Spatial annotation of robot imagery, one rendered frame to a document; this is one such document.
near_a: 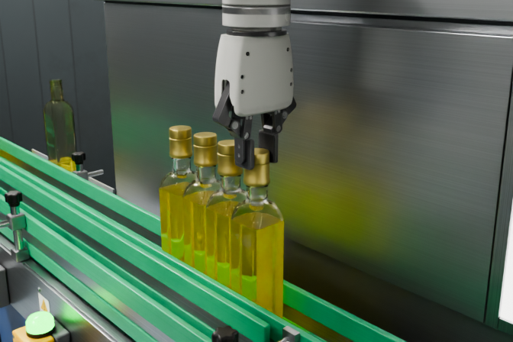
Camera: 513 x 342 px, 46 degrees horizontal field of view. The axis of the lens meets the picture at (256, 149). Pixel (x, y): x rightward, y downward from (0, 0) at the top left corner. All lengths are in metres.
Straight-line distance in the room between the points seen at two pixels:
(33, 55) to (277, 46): 2.89
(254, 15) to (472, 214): 0.35
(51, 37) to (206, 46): 2.46
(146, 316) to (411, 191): 0.39
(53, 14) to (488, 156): 2.99
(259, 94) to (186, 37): 0.42
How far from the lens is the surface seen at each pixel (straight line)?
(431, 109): 0.76
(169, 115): 1.22
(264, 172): 0.79
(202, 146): 0.87
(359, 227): 0.87
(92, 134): 3.53
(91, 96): 3.48
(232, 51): 0.73
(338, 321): 0.82
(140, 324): 0.89
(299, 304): 0.87
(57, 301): 1.09
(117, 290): 0.92
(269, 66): 0.75
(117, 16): 1.35
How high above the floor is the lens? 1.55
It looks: 16 degrees down
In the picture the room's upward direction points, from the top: straight up
